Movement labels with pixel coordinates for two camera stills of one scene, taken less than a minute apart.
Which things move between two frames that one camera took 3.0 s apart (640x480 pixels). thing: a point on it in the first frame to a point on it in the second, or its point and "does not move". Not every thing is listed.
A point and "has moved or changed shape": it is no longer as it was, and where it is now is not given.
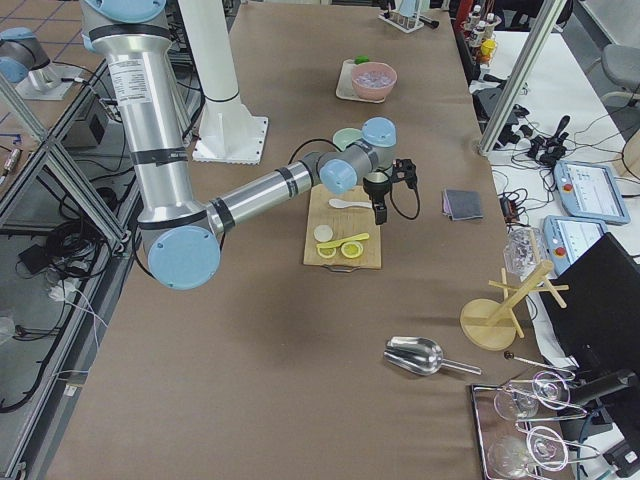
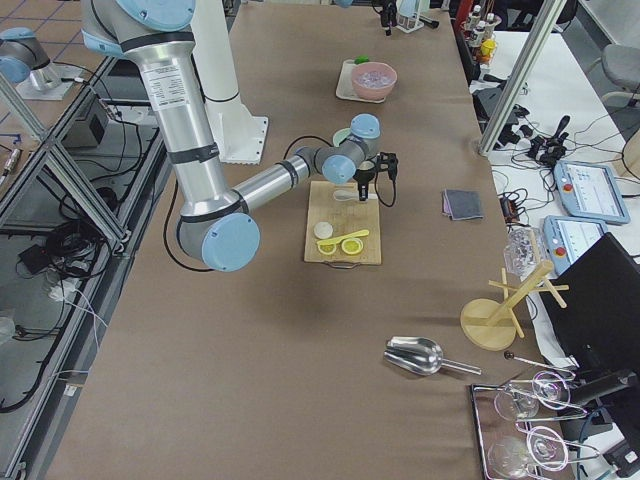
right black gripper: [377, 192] to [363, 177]
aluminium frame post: [548, 17] does not move
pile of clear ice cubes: [374, 79] does not move
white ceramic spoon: [338, 203] has moved or changed shape
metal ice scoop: [419, 355] does not move
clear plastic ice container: [524, 249] does not move
